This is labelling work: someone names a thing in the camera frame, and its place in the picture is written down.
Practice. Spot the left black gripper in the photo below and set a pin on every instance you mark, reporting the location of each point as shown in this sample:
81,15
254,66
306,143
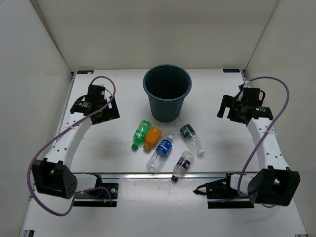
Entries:
111,113

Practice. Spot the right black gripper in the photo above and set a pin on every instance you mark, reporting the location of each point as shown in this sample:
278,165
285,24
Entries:
230,102

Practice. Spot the orange plastic bottle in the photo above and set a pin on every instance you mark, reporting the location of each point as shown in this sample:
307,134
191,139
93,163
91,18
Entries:
152,138

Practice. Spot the blue label clear bottle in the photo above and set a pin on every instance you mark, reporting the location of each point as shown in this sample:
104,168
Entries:
159,156

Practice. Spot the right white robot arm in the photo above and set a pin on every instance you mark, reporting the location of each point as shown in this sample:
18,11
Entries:
275,183

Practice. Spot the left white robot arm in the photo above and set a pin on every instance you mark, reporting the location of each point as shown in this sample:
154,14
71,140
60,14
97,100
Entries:
52,175

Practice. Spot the dark teal plastic bin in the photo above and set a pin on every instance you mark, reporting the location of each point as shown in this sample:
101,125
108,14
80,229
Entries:
166,87

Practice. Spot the right black table label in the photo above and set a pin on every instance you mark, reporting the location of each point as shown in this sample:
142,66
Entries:
231,70

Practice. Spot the black table label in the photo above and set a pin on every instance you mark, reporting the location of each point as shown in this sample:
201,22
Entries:
85,72
231,70

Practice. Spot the green plastic bottle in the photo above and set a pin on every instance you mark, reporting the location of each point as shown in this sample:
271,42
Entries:
140,134

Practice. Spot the green label clear bottle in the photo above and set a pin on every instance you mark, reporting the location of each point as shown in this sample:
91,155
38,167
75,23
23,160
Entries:
192,139

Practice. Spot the left black table label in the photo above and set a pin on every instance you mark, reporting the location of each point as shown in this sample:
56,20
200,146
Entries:
85,72

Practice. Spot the pepsi label clear bottle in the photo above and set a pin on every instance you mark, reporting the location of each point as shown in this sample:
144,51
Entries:
182,165

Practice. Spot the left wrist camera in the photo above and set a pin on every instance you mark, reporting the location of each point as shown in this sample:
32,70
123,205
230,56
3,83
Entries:
95,93

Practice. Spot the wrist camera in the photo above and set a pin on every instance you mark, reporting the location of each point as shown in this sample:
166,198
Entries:
253,96
95,93

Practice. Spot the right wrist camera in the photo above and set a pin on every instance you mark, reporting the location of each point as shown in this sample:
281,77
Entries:
253,96

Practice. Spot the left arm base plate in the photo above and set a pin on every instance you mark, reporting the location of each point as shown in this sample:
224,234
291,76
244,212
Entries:
99,198

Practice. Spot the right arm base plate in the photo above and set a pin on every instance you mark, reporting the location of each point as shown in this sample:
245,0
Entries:
221,196

